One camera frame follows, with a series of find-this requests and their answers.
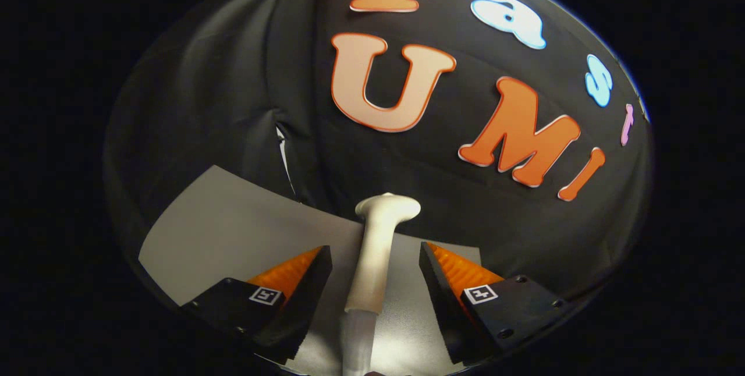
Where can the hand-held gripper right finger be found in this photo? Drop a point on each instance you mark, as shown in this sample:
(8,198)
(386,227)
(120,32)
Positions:
(445,306)

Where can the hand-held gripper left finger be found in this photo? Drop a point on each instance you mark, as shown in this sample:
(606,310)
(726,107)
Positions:
(305,300)

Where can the cream garment steamer wand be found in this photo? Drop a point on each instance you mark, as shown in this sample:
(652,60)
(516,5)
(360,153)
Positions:
(375,259)

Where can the grey cabinet with drawers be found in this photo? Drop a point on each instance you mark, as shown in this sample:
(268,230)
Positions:
(233,230)

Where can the black backdrop cloth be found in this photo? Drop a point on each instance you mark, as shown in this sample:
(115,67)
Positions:
(262,73)

